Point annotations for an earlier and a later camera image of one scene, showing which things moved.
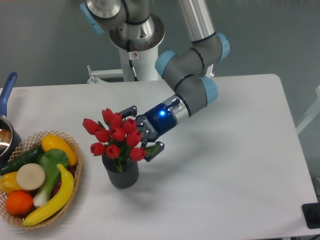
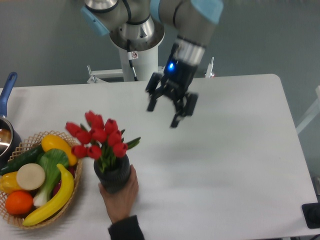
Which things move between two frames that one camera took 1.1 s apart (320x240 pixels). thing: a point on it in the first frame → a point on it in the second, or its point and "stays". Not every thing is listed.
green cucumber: [29, 157] stays
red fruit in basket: [72, 169] stays
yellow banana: [67, 190] stays
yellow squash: [53, 142] stays
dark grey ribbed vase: [127, 178] → [116, 176]
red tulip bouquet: [117, 139] → [97, 138]
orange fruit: [19, 202] stays
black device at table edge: [311, 214] stays
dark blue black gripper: [155, 123] → [178, 77]
